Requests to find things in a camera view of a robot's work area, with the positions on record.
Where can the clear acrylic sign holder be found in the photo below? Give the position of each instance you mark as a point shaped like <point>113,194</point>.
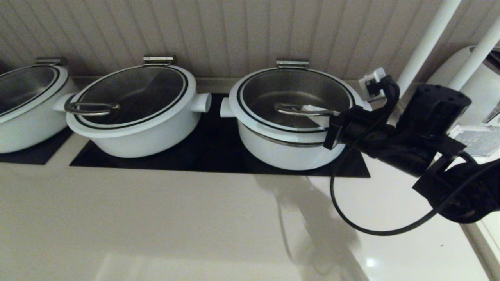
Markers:
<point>480,140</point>

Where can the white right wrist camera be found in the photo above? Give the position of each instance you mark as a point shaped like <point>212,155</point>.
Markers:
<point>375,73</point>

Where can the white pot with steel insert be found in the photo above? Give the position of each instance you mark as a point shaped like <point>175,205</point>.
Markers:
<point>281,156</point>

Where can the white toaster appliance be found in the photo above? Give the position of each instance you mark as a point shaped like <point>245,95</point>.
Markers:
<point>484,101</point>

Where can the glass lid with white rim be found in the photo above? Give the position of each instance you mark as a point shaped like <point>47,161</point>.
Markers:
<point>148,89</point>
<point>23,86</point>
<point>265,93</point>

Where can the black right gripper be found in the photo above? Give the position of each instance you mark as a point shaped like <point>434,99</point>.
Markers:
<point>336,128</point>

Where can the small black induction mat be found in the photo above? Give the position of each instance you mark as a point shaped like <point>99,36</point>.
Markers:
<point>39,154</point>

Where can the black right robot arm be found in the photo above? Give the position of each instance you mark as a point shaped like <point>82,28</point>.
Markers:
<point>433,105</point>

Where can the white round pole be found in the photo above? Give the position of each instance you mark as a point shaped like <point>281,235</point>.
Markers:
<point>480,50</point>
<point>429,39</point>

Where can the large black induction mat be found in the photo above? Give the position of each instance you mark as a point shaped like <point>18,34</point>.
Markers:
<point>218,156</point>

